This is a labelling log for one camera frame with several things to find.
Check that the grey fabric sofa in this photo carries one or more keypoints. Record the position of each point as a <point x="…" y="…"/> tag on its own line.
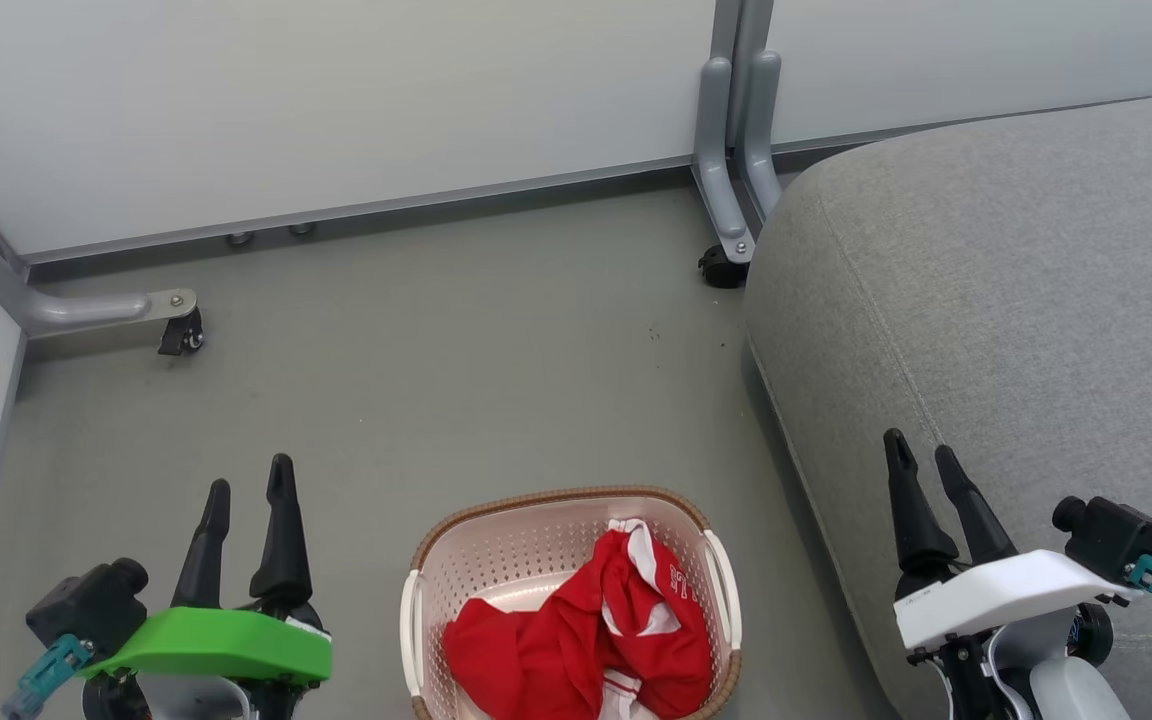
<point x="1016" y="300"/>

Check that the grey partition support leg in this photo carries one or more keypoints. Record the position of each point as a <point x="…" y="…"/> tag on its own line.
<point x="721" y="190"/>
<point x="761" y="150"/>
<point x="56" y="310"/>

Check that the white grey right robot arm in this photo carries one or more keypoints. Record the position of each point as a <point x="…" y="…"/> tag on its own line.
<point x="1071" y="680"/>

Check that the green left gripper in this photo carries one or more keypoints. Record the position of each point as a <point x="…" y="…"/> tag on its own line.
<point x="216" y="645"/>

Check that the round metal levelling foot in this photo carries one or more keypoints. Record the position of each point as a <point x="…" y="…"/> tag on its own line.
<point x="301" y="230"/>
<point x="240" y="239"/>

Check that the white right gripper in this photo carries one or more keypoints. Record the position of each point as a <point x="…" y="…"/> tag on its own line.
<point x="996" y="595"/>

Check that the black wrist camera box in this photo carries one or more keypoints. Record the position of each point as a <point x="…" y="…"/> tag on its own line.
<point x="86" y="605"/>
<point x="1116" y="540"/>

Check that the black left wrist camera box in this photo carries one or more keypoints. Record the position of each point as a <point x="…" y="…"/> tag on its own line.
<point x="86" y="605"/>

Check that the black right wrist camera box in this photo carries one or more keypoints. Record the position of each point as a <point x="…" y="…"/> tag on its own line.
<point x="1116" y="540"/>

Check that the pink perforated laundry basket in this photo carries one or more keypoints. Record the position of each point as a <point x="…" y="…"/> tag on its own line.
<point x="516" y="555"/>

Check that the red garment striped white trim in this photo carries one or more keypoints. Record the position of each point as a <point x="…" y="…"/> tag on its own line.
<point x="526" y="655"/>

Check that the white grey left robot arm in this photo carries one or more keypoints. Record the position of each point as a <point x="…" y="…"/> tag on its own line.
<point x="191" y="700"/>

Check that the black caster wheel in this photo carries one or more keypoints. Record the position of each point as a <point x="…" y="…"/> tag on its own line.
<point x="184" y="335"/>
<point x="721" y="268"/>

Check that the red garment with lettering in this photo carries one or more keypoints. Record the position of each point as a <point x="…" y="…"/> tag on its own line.
<point x="651" y="620"/>

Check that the grey partition post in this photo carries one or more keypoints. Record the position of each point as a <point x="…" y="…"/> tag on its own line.
<point x="741" y="25"/>

